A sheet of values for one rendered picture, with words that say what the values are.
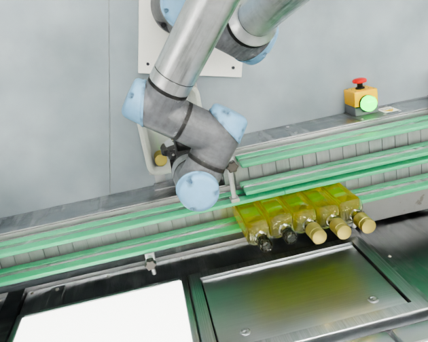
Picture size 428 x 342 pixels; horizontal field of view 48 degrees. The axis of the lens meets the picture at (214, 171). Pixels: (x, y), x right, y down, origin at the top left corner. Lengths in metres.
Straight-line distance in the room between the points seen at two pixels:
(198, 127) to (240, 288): 0.48
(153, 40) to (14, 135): 0.45
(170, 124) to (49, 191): 0.66
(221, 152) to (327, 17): 0.68
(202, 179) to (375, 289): 0.49
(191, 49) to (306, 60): 0.67
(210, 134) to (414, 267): 0.66
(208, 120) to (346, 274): 0.54
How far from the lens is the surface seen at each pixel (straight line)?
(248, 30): 1.04
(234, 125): 0.85
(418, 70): 1.56
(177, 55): 0.78
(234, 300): 1.14
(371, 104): 1.38
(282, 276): 1.20
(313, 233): 1.07
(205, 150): 0.85
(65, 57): 1.33
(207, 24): 0.77
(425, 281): 1.23
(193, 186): 0.84
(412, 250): 1.35
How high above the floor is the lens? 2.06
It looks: 70 degrees down
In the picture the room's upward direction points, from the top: 152 degrees clockwise
